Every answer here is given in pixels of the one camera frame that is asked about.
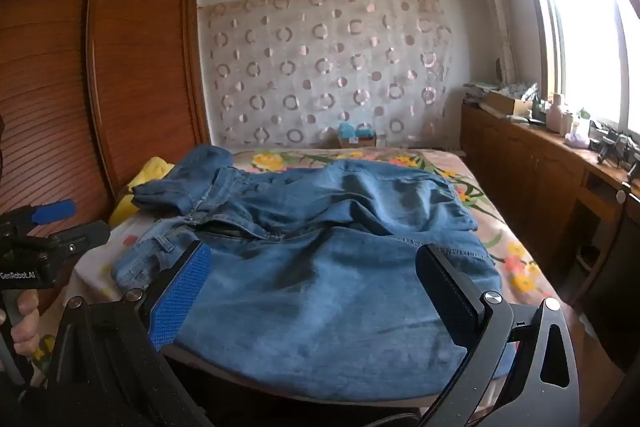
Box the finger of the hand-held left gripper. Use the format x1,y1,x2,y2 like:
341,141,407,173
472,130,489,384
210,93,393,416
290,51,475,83
19,201,77,228
36,221,111,258

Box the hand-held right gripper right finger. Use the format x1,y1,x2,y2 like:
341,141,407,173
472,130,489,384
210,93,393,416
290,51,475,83
416,244,581,427

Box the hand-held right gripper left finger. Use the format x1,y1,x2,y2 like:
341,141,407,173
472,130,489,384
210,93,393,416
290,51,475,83
47,241,214,427

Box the blue denim pants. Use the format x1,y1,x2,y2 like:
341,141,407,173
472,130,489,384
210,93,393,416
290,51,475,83
111,145,516,403

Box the person's left hand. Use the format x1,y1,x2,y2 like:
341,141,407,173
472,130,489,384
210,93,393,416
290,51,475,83
9,291,42,357

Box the white floral bed sheet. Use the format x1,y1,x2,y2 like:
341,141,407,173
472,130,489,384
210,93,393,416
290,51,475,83
30,222,156,363

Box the yellow cloth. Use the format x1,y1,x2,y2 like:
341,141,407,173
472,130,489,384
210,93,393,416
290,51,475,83
109,156,176,228

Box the floral bed blanket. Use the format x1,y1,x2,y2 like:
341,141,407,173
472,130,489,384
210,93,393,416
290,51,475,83
227,147,566,308

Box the long wooden cabinet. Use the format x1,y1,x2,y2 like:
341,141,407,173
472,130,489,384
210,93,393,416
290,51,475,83
460,99,640,308

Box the wooden wardrobe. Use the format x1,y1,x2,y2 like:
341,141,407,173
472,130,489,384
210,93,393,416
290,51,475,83
0,0,213,308

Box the small cardboard box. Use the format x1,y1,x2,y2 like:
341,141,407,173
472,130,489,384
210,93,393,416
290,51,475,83
337,134,378,148

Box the blue fluffy cloth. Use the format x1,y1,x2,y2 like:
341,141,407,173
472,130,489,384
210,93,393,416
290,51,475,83
340,123,377,140

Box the open cardboard box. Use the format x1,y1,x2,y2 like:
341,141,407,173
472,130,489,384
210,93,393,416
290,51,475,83
484,91,533,116

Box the pale pink bottle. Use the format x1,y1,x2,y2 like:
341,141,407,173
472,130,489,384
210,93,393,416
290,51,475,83
546,93,566,130

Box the black gadgets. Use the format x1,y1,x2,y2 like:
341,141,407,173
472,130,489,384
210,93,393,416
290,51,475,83
589,121,640,180

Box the sheer curtain with circle pattern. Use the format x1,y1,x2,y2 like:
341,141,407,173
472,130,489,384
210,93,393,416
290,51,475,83
197,0,453,148

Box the window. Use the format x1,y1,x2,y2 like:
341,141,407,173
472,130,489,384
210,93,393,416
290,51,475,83
515,0,640,142

